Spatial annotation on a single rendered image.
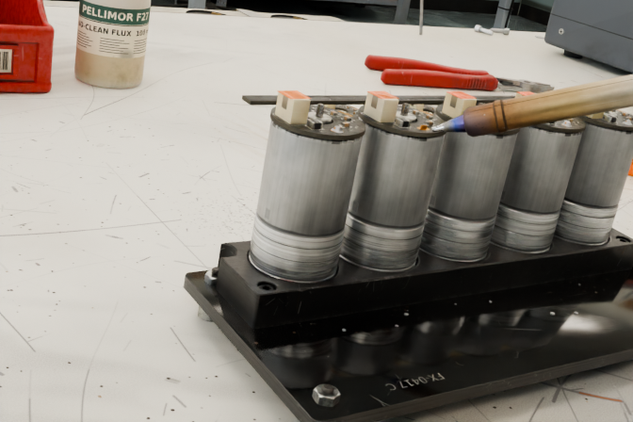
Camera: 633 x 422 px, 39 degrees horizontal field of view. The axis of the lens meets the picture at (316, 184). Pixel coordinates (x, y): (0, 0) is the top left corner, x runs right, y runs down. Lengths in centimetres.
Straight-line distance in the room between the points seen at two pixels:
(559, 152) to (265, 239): 10
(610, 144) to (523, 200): 4
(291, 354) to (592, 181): 12
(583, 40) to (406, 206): 52
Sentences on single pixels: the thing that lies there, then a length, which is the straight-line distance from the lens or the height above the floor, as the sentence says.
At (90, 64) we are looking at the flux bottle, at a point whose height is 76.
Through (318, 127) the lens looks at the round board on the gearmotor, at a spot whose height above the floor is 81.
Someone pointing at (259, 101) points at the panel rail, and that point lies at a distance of 24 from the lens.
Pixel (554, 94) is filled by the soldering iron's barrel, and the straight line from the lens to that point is 24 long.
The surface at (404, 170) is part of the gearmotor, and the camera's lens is 24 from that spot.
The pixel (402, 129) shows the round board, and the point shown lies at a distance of 24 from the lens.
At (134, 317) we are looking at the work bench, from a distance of 25.
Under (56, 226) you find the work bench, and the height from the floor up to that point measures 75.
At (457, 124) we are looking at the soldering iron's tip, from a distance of 24.
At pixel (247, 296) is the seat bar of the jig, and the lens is 23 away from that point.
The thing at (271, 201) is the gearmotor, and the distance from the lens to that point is 23.
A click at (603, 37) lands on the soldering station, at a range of 75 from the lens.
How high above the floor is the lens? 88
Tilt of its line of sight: 20 degrees down
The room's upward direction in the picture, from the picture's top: 10 degrees clockwise
